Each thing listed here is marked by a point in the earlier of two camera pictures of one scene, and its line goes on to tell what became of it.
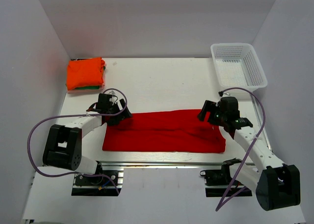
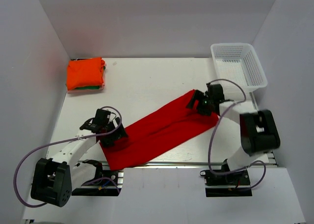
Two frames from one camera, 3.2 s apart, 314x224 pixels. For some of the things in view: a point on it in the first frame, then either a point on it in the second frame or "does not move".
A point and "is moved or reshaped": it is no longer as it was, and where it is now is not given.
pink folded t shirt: (101, 87) does not move
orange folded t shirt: (87, 72) does not move
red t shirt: (174, 131) is moved or reshaped
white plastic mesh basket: (238, 65) does not move
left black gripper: (126, 114) to (118, 134)
